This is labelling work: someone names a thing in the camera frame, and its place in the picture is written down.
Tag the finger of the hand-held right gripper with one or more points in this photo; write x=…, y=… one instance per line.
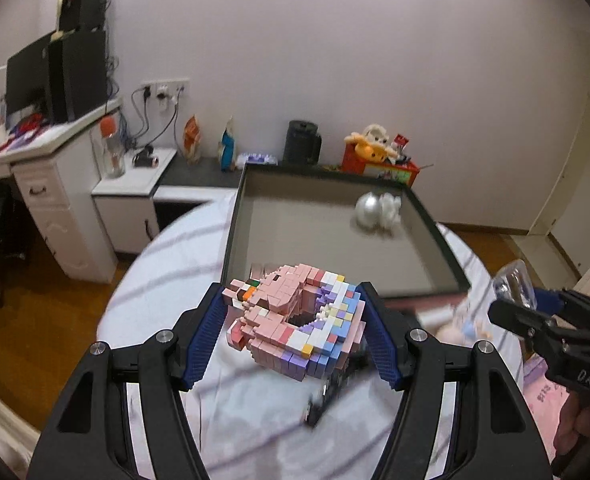
x=550, y=300
x=517, y=320

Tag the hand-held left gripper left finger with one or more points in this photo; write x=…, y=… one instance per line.
x=205, y=341

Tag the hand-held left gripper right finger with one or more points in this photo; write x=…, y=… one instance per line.
x=382, y=346

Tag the clear plastic pack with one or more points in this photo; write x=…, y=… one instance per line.
x=515, y=280

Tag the pink pastel block figure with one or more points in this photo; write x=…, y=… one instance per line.
x=275, y=302

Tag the dark shallow tray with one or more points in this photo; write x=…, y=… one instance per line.
x=300, y=232

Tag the person's right hand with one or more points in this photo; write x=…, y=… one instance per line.
x=570, y=425

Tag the pink printed cloth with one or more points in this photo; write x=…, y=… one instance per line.
x=540, y=395

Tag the black remote control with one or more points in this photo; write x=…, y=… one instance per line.
x=327, y=392

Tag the white striped bedsheet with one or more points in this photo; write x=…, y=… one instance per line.
x=175, y=270

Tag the white ruffled ornament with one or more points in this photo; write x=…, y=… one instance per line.
x=392, y=210

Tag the silver dome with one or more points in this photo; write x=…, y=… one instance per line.
x=370, y=208

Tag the white nightstand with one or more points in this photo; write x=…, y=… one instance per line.
x=125, y=210

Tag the dark-topped low cabinet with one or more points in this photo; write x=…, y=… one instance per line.
x=200, y=175

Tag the orange storage crate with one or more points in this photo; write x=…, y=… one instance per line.
x=375, y=170

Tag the wet wipes pack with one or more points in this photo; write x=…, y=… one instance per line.
x=257, y=159

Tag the small black round device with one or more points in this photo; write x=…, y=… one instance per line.
x=145, y=158

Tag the blue and white snack bag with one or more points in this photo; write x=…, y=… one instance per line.
x=228, y=147

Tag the orange snack bag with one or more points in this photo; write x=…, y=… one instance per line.
x=193, y=140

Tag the red and white small pack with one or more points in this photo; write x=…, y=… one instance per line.
x=401, y=143

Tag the white and yellow plush toy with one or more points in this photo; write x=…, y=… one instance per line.
x=370, y=140

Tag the clear bottle with orange cap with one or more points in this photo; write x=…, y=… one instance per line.
x=112, y=155

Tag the white desk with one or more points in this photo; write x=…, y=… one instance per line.
x=50, y=195

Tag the black cylindrical speaker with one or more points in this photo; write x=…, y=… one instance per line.
x=300, y=142

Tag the large black box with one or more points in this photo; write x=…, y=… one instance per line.
x=77, y=77

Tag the black computer monitor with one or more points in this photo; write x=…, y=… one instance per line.
x=25, y=80

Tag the small black box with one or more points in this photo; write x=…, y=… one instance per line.
x=82, y=7

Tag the white wall power strip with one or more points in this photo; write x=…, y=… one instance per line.
x=167, y=89

